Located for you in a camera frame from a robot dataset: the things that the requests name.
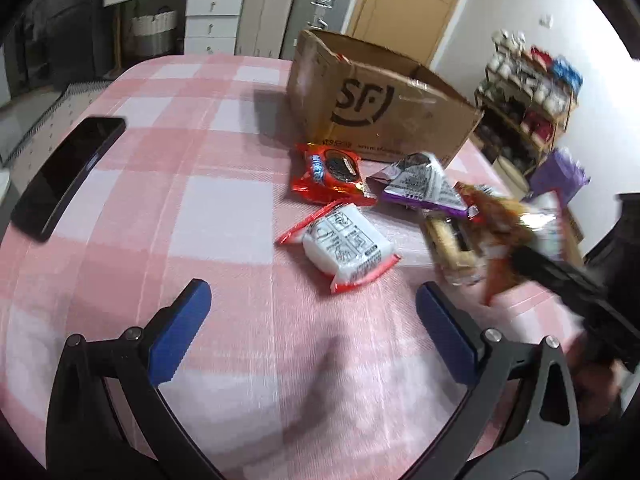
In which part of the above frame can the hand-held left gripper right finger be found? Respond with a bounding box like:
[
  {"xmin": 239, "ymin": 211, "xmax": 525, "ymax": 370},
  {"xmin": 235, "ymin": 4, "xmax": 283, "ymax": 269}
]
[{"xmin": 415, "ymin": 281, "xmax": 583, "ymax": 480}]

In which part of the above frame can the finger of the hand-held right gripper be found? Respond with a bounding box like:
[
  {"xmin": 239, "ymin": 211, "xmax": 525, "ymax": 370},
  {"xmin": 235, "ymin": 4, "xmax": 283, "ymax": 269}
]
[{"xmin": 510, "ymin": 246, "xmax": 609, "ymax": 314}]

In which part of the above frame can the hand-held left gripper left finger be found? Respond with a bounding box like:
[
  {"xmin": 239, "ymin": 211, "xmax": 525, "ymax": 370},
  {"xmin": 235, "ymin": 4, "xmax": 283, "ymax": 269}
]
[{"xmin": 45, "ymin": 278, "xmax": 226, "ymax": 480}]

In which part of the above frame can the orange silver snack packet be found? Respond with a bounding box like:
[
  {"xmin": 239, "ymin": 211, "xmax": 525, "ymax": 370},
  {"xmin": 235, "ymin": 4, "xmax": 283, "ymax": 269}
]
[{"xmin": 452, "ymin": 182, "xmax": 561, "ymax": 306}]

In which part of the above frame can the wafer biscuit packet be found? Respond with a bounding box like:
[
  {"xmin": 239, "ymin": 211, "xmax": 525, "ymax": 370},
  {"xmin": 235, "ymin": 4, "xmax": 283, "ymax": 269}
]
[{"xmin": 420, "ymin": 212, "xmax": 483, "ymax": 286}]

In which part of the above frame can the white packet with red ends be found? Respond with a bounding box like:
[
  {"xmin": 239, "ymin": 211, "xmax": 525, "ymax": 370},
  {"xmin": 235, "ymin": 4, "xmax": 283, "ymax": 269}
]
[{"xmin": 274, "ymin": 199, "xmax": 402, "ymax": 295}]

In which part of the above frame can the purple white snack packet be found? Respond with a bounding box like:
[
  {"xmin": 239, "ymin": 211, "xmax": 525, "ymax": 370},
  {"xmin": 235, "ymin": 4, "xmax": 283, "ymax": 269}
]
[{"xmin": 366, "ymin": 152, "xmax": 471, "ymax": 218}]

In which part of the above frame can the red cookie packet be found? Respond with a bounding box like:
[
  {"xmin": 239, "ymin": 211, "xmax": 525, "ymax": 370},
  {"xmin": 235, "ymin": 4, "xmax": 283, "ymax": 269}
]
[{"xmin": 291, "ymin": 142, "xmax": 378, "ymax": 207}]

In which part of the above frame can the cardboard box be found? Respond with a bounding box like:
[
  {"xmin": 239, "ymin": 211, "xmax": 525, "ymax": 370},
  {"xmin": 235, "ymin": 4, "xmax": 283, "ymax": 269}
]
[{"xmin": 286, "ymin": 28, "xmax": 485, "ymax": 168}]

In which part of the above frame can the person's right hand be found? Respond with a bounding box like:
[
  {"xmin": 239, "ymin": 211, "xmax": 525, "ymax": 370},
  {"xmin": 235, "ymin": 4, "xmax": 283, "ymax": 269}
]
[{"xmin": 567, "ymin": 335, "xmax": 624, "ymax": 421}]

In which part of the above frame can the purple bag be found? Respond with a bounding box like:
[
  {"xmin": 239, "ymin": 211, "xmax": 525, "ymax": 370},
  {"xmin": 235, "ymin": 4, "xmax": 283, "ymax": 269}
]
[{"xmin": 530, "ymin": 149, "xmax": 591, "ymax": 206}]

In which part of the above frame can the pink checked tablecloth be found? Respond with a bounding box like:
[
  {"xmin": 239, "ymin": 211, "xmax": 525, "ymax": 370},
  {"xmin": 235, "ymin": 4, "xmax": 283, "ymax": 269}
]
[{"xmin": 0, "ymin": 52, "xmax": 621, "ymax": 480}]

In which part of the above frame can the wooden shoe rack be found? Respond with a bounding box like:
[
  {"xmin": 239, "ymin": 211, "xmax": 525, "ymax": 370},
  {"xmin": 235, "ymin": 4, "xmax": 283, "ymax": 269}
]
[{"xmin": 472, "ymin": 30, "xmax": 583, "ymax": 163}]

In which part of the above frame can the black smartphone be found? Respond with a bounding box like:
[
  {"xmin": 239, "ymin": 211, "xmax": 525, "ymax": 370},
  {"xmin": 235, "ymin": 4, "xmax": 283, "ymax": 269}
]
[{"xmin": 10, "ymin": 116, "xmax": 127, "ymax": 242}]

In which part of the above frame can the patterned rug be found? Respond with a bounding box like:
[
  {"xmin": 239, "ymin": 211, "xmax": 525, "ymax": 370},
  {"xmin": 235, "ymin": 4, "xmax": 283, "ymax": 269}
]
[{"xmin": 10, "ymin": 80, "xmax": 113, "ymax": 161}]

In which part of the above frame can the woven laundry basket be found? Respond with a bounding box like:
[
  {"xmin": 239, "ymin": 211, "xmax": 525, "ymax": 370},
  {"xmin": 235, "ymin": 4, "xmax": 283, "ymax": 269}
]
[{"xmin": 129, "ymin": 7, "xmax": 178, "ymax": 56}]

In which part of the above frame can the wooden door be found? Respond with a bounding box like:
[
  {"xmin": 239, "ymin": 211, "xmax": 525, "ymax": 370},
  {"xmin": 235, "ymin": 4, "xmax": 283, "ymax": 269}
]
[{"xmin": 345, "ymin": 0, "xmax": 476, "ymax": 68}]

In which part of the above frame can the white desk with drawers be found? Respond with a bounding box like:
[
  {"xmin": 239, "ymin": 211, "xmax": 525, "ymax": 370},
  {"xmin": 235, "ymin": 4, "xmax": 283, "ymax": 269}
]
[{"xmin": 102, "ymin": 0, "xmax": 248, "ymax": 56}]

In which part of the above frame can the cream suitcase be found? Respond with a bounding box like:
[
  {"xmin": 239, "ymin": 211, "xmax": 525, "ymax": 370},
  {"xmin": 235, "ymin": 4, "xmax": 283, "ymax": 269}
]
[{"xmin": 235, "ymin": 0, "xmax": 301, "ymax": 58}]

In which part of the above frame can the silver suitcase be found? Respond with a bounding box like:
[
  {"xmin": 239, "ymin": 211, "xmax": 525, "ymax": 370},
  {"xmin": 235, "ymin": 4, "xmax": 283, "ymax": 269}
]
[{"xmin": 280, "ymin": 0, "xmax": 353, "ymax": 61}]

